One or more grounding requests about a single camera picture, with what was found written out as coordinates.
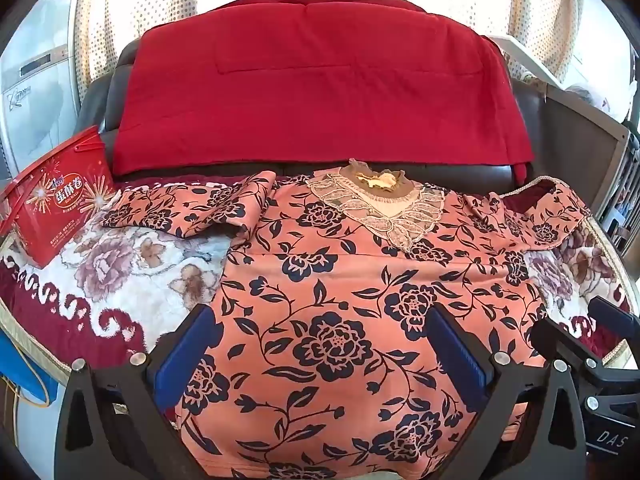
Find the white appliance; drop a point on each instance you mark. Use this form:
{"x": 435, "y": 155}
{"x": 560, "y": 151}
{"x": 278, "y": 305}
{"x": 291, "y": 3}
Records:
{"x": 35, "y": 85}

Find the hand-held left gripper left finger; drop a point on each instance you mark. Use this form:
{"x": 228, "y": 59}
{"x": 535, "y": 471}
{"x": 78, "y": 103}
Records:
{"x": 182, "y": 360}

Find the floral plush blanket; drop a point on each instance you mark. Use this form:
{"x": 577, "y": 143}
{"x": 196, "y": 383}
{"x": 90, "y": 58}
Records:
{"x": 125, "y": 270}

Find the red blanket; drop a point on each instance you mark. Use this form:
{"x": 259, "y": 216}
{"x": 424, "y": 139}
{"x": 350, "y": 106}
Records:
{"x": 320, "y": 85}

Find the dotted cream curtain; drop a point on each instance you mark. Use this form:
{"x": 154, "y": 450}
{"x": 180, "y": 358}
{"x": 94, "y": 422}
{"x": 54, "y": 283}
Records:
{"x": 150, "y": 0}

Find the dark leather sofa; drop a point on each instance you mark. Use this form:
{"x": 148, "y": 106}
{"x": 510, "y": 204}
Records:
{"x": 97, "y": 100}

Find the orange floral shirt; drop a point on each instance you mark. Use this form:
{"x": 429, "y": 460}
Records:
{"x": 340, "y": 285}

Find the red gift box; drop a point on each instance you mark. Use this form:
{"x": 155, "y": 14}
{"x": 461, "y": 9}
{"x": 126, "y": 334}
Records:
{"x": 55, "y": 200}

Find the blue bag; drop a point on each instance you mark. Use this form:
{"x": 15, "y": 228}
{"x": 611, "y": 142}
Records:
{"x": 20, "y": 370}

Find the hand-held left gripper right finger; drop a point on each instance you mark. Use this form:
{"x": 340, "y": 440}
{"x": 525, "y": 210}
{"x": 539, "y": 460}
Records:
{"x": 457, "y": 355}

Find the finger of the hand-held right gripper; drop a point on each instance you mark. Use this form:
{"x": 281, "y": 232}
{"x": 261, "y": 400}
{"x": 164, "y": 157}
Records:
{"x": 615, "y": 312}
{"x": 565, "y": 342}

